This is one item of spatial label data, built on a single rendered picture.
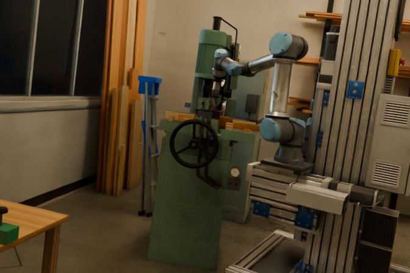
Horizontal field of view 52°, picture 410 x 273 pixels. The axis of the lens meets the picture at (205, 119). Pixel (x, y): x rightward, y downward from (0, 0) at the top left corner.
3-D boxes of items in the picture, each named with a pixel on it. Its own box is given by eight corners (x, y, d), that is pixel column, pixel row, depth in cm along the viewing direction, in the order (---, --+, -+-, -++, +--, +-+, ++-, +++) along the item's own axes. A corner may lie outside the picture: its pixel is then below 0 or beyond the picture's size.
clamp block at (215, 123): (193, 131, 252) (194, 116, 252) (195, 129, 266) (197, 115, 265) (217, 135, 251) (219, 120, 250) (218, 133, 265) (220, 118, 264)
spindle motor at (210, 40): (192, 77, 267) (199, 27, 264) (195, 77, 285) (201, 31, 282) (220, 80, 266) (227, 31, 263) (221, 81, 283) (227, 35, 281)
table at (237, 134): (154, 131, 254) (155, 121, 254) (164, 127, 285) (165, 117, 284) (255, 145, 250) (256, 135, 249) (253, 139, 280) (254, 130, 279)
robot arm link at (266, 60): (316, 36, 216) (247, 63, 252) (303, 32, 209) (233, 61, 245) (319, 58, 214) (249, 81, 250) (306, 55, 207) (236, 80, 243)
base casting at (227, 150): (160, 150, 265) (161, 136, 264) (174, 139, 322) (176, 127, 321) (230, 161, 261) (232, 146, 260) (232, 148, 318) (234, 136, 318)
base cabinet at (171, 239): (145, 259, 270) (159, 150, 264) (162, 229, 328) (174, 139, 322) (215, 271, 267) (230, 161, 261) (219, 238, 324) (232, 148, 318)
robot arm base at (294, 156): (305, 163, 223) (309, 144, 222) (298, 166, 210) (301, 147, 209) (279, 157, 230) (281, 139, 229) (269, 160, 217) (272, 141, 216)
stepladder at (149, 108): (132, 215, 353) (135, 74, 346) (143, 208, 378) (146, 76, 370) (151, 217, 350) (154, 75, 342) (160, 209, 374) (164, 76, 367)
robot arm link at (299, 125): (307, 145, 219) (311, 119, 218) (291, 145, 210) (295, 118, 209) (288, 141, 228) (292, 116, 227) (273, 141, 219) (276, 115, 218)
